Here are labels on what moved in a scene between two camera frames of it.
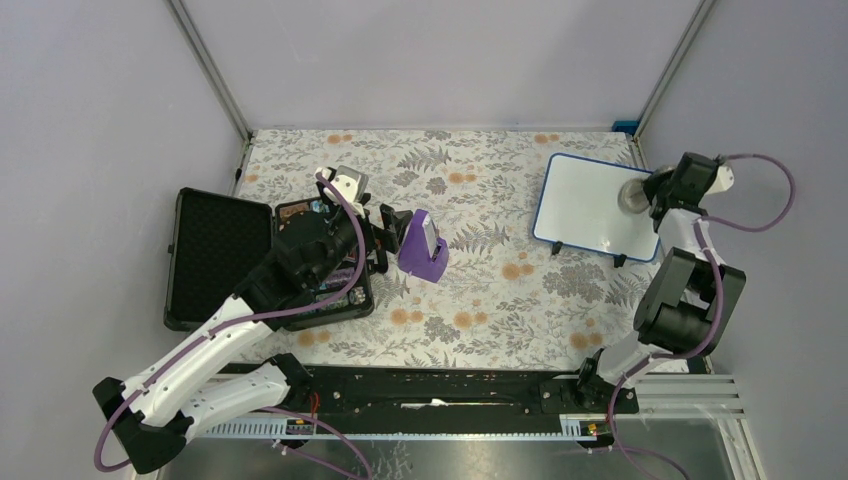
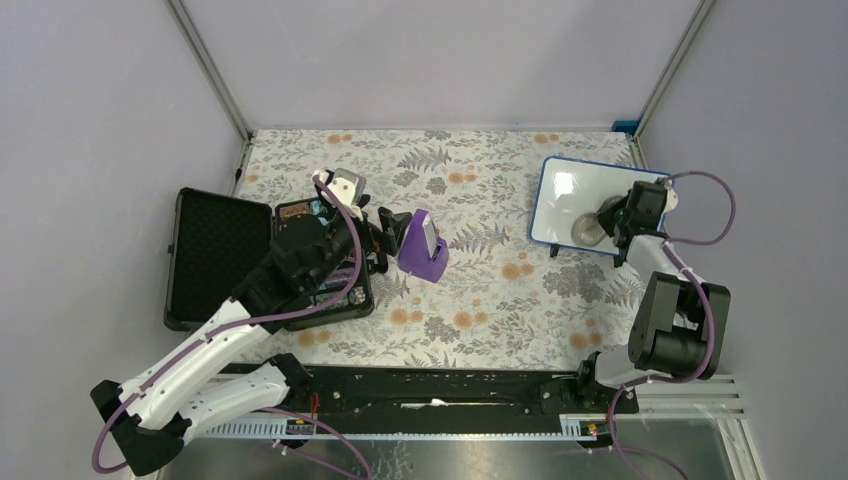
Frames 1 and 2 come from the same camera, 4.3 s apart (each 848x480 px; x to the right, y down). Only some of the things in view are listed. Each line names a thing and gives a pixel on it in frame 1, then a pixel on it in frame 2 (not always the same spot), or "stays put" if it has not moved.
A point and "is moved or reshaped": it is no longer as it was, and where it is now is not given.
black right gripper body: x=658 y=185 -> x=615 y=215
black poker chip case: x=217 y=242 stays put
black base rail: x=454 y=394 stays put
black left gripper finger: x=396 y=219 stays put
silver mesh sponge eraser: x=632 y=196 is moved or reshaped
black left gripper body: x=345 y=235 stays put
